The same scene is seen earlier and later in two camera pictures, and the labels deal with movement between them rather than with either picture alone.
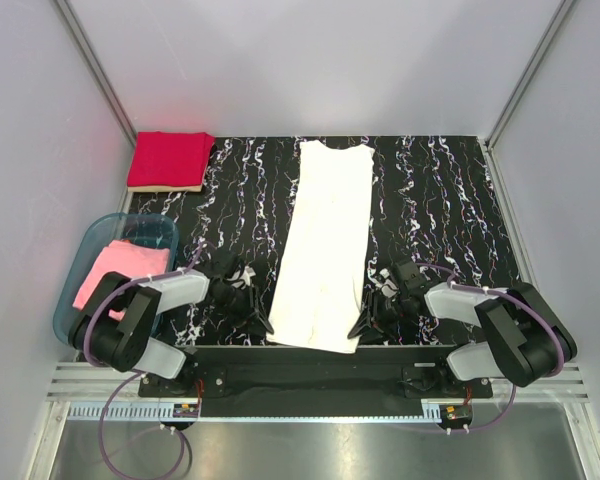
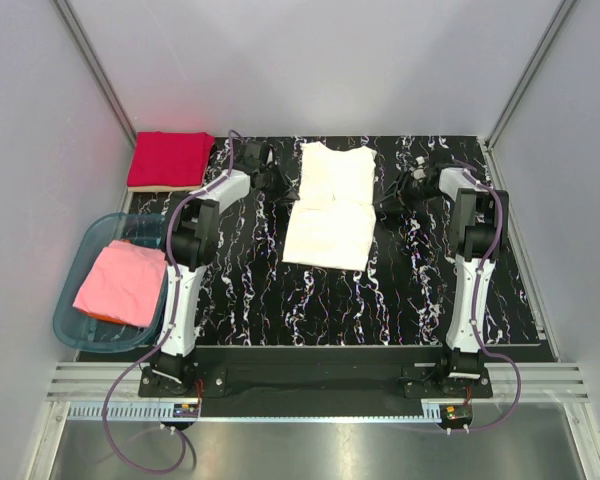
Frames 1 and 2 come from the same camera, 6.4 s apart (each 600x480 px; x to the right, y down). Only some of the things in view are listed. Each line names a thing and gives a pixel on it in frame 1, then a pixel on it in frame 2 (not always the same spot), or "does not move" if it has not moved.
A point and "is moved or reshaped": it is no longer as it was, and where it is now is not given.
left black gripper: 251,310 to 284,191
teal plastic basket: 88,244 does not move
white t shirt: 319,274 is moved or reshaped
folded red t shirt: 163,158 does not move
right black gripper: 371,318 to 399,190
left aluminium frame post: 100,70 does not move
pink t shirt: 132,259 does not move
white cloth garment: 388,291 to 418,172
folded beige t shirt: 165,188 does not move
